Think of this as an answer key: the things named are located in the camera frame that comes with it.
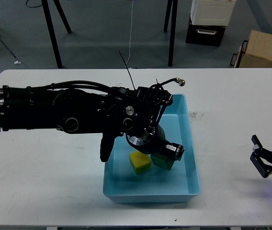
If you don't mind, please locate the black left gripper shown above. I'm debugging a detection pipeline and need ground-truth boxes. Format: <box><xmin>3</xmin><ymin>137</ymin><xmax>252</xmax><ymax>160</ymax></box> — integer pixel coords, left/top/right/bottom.
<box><xmin>126</xmin><ymin>125</ymin><xmax>185</xmax><ymax>161</ymax></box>

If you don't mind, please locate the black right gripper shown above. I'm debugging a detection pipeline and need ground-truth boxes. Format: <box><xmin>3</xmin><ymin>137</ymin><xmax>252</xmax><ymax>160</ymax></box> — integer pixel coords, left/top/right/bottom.
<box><xmin>250</xmin><ymin>135</ymin><xmax>272</xmax><ymax>178</ymax></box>

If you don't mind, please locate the green cube block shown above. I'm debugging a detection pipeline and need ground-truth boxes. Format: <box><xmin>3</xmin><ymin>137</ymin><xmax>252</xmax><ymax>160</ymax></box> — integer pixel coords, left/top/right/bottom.
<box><xmin>150</xmin><ymin>153</ymin><xmax>175</xmax><ymax>171</ymax></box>

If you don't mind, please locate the yellow cube block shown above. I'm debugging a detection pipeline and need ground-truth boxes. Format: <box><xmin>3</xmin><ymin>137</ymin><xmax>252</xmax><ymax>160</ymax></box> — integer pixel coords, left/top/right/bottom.
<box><xmin>129</xmin><ymin>151</ymin><xmax>151</xmax><ymax>174</ymax></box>

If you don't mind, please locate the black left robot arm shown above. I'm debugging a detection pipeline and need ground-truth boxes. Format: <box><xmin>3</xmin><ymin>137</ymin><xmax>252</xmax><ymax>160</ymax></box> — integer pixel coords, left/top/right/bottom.
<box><xmin>0</xmin><ymin>80</ymin><xmax>184</xmax><ymax>162</ymax></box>

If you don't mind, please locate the cardboard box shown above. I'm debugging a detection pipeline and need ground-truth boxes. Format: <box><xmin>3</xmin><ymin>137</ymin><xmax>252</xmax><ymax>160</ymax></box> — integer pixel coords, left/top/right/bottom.
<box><xmin>234</xmin><ymin>30</ymin><xmax>272</xmax><ymax>68</ymax></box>

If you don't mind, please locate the white storage box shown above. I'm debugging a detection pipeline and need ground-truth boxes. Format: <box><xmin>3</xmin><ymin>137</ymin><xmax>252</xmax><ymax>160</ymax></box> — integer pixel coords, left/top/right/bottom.
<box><xmin>190</xmin><ymin>0</ymin><xmax>236</xmax><ymax>26</ymax></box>

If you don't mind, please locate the blue plastic bin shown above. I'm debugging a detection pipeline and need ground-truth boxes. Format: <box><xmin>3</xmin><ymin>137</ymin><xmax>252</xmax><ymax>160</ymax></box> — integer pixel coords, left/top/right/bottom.
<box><xmin>103</xmin><ymin>94</ymin><xmax>200</xmax><ymax>203</ymax></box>

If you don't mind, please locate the black right table leg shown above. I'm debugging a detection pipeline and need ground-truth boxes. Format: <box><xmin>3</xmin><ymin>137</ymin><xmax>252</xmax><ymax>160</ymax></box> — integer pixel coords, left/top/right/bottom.
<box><xmin>163</xmin><ymin>0</ymin><xmax>178</xmax><ymax>67</ymax></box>

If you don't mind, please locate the black table leg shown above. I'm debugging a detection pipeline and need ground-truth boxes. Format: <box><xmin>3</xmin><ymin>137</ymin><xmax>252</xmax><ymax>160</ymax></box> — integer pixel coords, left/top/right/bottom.
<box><xmin>41</xmin><ymin>0</ymin><xmax>72</xmax><ymax>69</ymax></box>
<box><xmin>163</xmin><ymin>0</ymin><xmax>178</xmax><ymax>67</ymax></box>

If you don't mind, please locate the black left table leg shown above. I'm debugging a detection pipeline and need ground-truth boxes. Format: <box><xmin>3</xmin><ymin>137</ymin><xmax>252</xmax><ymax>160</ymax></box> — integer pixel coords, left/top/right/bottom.
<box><xmin>41</xmin><ymin>0</ymin><xmax>72</xmax><ymax>69</ymax></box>

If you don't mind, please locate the black cable tie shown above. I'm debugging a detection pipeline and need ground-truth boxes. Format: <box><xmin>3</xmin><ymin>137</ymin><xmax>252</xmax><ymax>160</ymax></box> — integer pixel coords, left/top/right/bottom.
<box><xmin>118</xmin><ymin>50</ymin><xmax>136</xmax><ymax>90</ymax></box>

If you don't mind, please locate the white hanging cable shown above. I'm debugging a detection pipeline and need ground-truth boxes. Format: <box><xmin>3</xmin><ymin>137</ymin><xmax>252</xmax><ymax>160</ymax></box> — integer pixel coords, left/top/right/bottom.
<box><xmin>124</xmin><ymin>0</ymin><xmax>135</xmax><ymax>69</ymax></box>

